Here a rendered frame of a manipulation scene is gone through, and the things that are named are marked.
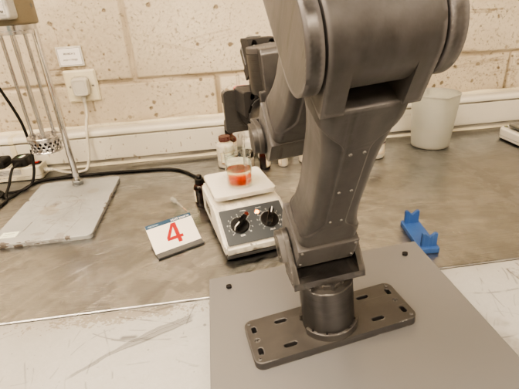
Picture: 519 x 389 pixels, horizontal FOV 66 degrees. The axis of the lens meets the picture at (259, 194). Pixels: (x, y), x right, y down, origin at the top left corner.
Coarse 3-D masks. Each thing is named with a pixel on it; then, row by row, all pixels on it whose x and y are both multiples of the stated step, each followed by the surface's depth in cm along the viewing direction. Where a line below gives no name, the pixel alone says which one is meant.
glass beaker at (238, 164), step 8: (248, 144) 75; (224, 152) 74; (232, 152) 76; (240, 152) 76; (248, 152) 72; (232, 160) 72; (240, 160) 72; (248, 160) 73; (232, 168) 73; (240, 168) 73; (248, 168) 74; (232, 176) 74; (240, 176) 73; (248, 176) 74; (232, 184) 74; (240, 184) 74; (248, 184) 75
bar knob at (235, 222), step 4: (244, 216) 70; (232, 220) 71; (236, 220) 71; (240, 220) 69; (244, 220) 70; (232, 224) 70; (236, 224) 68; (240, 224) 69; (244, 224) 70; (248, 224) 70; (232, 228) 70; (236, 228) 69; (240, 228) 70; (244, 228) 70; (240, 232) 69
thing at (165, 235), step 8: (168, 224) 75; (176, 224) 75; (184, 224) 76; (192, 224) 76; (152, 232) 73; (160, 232) 74; (168, 232) 74; (176, 232) 75; (184, 232) 75; (192, 232) 76; (152, 240) 73; (160, 240) 73; (168, 240) 74; (176, 240) 74; (184, 240) 74; (160, 248) 72
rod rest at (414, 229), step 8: (408, 216) 74; (416, 216) 74; (400, 224) 76; (408, 224) 75; (416, 224) 75; (408, 232) 72; (416, 232) 72; (424, 232) 67; (416, 240) 70; (424, 240) 67; (432, 240) 67; (424, 248) 68; (432, 248) 67
